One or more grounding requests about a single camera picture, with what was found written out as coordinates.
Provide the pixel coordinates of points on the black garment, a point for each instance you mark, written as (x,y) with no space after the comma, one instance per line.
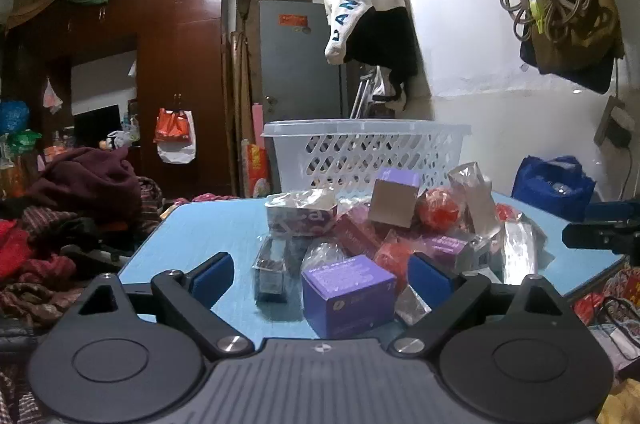
(385,39)

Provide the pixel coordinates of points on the purple silver box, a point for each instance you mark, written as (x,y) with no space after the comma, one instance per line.
(450,246)

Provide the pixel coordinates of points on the patterned clothing heap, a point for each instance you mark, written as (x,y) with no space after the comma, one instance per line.
(45,264)

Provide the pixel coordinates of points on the wall power adapter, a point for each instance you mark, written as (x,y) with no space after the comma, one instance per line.
(615,119)

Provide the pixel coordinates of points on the maroon cloth pile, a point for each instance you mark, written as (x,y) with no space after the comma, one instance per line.
(85,184)

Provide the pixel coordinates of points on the blue fabric bag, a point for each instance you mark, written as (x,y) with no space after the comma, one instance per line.
(540,184)

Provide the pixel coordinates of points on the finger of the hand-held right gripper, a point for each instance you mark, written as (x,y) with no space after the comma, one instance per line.
(612,212)
(592,236)

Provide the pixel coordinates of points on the red patterned roll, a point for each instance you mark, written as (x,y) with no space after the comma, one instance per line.
(257,169)

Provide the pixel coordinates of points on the wooden planks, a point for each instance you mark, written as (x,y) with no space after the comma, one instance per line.
(245,79)

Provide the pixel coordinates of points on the clear dark packet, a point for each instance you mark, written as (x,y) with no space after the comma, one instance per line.
(272,274)

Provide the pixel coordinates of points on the blue plastic bag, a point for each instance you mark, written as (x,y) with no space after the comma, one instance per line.
(12,116)

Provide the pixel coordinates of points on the small pink white bag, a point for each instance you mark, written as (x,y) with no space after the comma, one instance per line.
(51,96)

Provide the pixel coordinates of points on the black television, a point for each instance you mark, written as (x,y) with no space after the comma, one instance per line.
(97,124)

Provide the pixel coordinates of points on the red ball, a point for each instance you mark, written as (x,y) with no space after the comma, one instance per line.
(439,209)
(392,256)

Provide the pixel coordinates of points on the orange white plastic bag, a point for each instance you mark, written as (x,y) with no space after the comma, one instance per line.
(172,129)

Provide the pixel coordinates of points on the small purple box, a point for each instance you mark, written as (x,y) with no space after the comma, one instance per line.
(392,204)

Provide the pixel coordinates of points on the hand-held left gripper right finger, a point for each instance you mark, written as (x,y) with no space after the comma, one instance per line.
(430,279)

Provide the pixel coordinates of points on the large purple box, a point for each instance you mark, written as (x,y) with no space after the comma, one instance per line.
(345,299)

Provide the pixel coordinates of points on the brown wooden wardrobe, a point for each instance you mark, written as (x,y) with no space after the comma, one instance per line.
(180,69)

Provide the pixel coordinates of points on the grey metal door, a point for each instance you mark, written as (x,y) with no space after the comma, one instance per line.
(295,69)

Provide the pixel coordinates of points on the white blue cardboard box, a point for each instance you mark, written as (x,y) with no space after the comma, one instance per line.
(300,219)

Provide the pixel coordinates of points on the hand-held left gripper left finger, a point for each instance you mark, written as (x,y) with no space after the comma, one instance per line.
(212,279)

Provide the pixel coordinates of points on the white plastic basket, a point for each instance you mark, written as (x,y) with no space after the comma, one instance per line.
(350,154)

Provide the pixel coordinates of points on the brown hanging bag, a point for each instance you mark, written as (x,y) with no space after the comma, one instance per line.
(590,49)

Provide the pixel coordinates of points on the silver packet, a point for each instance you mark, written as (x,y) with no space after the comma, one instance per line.
(475,199)

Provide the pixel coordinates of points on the green plastic bag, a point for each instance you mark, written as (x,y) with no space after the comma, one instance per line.
(22,141)

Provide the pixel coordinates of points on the metal crutch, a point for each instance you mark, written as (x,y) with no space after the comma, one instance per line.
(362,96)

